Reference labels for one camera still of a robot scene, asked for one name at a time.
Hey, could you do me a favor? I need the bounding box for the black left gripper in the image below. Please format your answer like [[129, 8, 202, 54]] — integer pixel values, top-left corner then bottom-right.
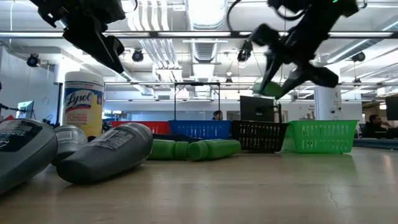
[[29, 0, 127, 75]]

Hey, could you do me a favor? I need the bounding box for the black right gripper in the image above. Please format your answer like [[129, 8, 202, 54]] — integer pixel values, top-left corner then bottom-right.
[[248, 14, 343, 100]]

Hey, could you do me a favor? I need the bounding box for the green shampoo bottle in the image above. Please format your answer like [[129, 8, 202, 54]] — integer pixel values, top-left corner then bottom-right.
[[252, 81, 284, 98], [187, 139, 242, 161], [147, 139, 188, 161]]

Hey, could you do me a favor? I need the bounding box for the grey body wash bottle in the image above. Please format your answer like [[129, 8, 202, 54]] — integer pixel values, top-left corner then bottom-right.
[[56, 122, 154, 185], [51, 124, 89, 166], [0, 118, 58, 195]]

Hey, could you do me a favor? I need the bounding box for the black ceiling spotlight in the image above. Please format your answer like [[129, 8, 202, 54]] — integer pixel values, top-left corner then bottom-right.
[[25, 53, 42, 68], [131, 49, 145, 63], [237, 39, 254, 63], [351, 51, 367, 63]]

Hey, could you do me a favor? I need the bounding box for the black monitor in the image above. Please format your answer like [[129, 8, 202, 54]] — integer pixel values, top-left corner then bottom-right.
[[239, 95, 275, 123], [385, 95, 398, 121]]

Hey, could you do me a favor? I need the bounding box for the white round column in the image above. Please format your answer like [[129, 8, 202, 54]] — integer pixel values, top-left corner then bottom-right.
[[313, 84, 345, 121]]

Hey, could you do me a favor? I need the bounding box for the Lysol wipes canister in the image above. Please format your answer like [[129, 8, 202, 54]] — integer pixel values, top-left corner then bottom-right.
[[62, 70, 105, 138]]

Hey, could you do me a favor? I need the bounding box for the black plastic basket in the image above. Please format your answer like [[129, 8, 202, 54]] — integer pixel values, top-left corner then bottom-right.
[[231, 119, 290, 154]]

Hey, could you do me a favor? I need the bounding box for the green plastic basket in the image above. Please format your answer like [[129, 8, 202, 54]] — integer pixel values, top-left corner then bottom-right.
[[282, 119, 359, 154]]

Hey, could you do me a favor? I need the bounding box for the red plastic basket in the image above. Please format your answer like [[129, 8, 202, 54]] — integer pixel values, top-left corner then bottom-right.
[[110, 120, 172, 135]]

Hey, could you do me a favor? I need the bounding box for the blue plastic basket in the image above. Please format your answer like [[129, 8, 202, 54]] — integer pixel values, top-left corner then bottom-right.
[[168, 119, 233, 141]]

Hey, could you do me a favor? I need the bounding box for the small silver monitor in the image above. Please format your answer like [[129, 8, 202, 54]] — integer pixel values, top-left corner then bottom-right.
[[16, 100, 35, 120]]

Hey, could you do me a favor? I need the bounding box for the blue table surface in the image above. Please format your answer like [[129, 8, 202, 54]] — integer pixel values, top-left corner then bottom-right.
[[352, 138, 398, 151]]

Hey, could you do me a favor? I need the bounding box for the black metal stand frame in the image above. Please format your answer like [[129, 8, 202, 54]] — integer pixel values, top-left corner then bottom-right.
[[173, 82, 221, 121]]

